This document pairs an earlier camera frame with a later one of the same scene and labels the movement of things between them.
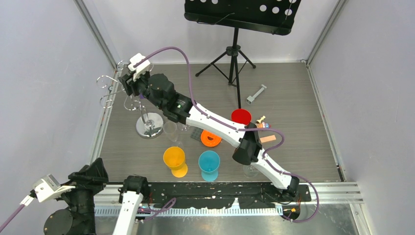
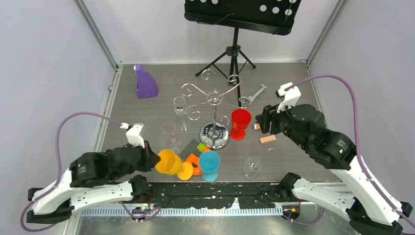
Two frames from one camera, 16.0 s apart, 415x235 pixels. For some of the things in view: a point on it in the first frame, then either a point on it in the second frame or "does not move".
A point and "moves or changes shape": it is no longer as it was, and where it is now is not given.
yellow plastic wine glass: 174,158 moves or changes shape
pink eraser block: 268,138 does not move
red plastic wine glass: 241,116 does not move
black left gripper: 94,176 → 151,159
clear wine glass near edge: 250,171 does not move
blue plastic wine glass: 209,162 does not move
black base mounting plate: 250,196 does not move
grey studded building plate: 195,132 → 191,148
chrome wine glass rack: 106,101 → 214,134
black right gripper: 130,85 → 270,113
